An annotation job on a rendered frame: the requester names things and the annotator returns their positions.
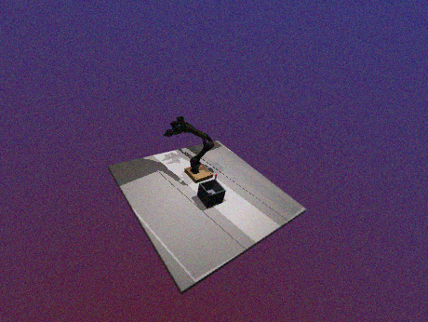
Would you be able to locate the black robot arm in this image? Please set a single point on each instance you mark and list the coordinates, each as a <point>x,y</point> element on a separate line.
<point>186,127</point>

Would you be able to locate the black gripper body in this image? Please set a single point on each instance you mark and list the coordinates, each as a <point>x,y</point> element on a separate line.
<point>178,128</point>

